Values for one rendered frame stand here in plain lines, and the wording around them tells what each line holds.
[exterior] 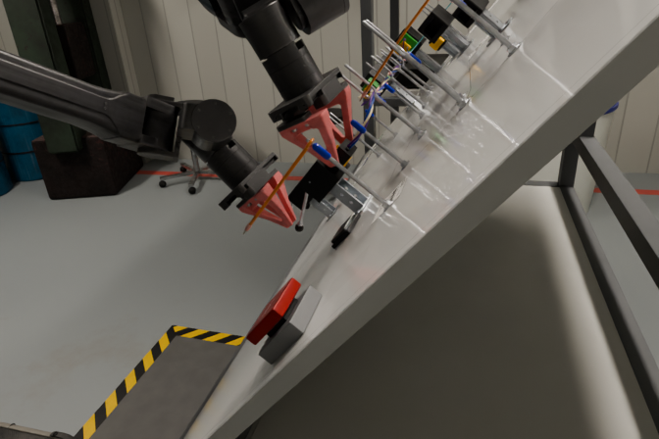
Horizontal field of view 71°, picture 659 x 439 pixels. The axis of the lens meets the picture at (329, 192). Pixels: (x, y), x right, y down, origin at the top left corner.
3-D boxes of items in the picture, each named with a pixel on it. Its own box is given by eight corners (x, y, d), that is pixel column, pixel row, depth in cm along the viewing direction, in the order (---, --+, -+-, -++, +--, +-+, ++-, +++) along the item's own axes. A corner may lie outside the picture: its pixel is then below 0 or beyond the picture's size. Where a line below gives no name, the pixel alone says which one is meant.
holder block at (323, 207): (313, 234, 107) (279, 208, 106) (343, 199, 101) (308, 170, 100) (306, 244, 103) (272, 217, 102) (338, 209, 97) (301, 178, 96)
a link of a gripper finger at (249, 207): (317, 198, 72) (275, 155, 71) (296, 225, 67) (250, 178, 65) (292, 217, 77) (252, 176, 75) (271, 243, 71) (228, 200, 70)
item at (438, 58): (371, 89, 156) (371, 69, 153) (388, 71, 187) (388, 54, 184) (473, 88, 147) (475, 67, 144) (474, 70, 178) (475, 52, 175)
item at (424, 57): (451, 52, 137) (413, 21, 136) (446, 63, 122) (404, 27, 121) (435, 71, 140) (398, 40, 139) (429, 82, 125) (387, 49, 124)
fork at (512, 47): (522, 43, 46) (412, -49, 45) (508, 58, 47) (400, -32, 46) (521, 41, 47) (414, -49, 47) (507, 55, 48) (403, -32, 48)
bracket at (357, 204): (364, 202, 67) (336, 180, 67) (373, 192, 65) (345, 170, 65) (352, 220, 63) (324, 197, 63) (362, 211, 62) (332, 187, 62)
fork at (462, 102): (471, 100, 49) (367, 14, 48) (459, 113, 50) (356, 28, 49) (471, 96, 51) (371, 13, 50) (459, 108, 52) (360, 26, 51)
